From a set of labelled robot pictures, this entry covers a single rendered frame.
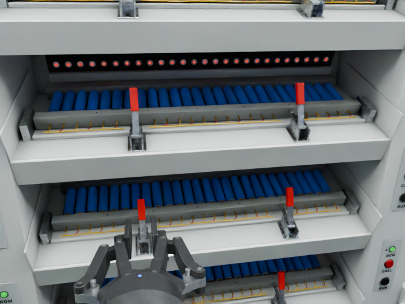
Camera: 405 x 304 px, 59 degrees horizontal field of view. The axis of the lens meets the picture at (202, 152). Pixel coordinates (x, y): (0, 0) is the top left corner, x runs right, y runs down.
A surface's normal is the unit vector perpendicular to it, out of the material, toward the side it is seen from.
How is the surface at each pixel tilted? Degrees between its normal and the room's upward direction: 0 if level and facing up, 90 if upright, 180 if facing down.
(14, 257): 90
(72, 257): 19
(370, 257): 90
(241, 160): 109
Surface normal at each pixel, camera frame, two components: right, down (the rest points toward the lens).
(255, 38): 0.16, 0.63
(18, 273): 0.18, 0.35
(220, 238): 0.06, -0.77
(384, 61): -0.99, 0.06
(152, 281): 0.25, -0.96
